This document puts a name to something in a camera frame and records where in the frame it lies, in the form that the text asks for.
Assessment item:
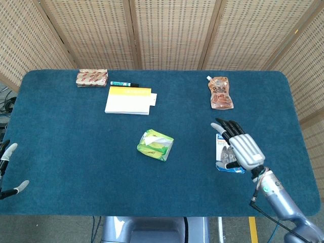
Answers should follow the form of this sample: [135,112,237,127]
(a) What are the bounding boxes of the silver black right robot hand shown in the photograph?
[210,117,266,171]

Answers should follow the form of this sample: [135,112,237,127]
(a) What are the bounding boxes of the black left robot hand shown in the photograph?
[0,139,30,200]

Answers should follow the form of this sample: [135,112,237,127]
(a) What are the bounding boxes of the green yellow tissue pack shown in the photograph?
[137,129,175,162]

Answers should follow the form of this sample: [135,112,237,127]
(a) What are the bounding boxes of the correction tape blister pack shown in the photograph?
[215,133,246,175]

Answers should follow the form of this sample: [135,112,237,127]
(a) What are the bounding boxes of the brown spout sauce pouch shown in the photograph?
[206,75,234,110]

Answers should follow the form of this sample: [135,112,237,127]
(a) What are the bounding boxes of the blue table cloth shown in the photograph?
[0,69,321,218]

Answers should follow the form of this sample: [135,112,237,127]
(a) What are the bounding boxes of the gold red snack package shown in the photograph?
[76,69,109,88]

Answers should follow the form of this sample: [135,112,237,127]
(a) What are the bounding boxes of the grey robot torso base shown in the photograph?
[100,216,211,243]

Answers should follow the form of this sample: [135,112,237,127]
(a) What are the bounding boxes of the white yellow notepad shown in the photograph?
[104,86,157,116]

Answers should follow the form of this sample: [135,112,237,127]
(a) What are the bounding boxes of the teal black marker pen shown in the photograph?
[110,80,140,88]

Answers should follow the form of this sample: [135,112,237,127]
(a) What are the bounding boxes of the woven bamboo folding screen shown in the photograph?
[0,0,324,200]

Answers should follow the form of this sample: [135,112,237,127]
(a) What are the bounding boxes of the black floor cable bundle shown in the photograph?
[0,86,17,119]

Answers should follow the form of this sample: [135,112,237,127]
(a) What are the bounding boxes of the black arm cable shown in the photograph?
[249,188,313,243]

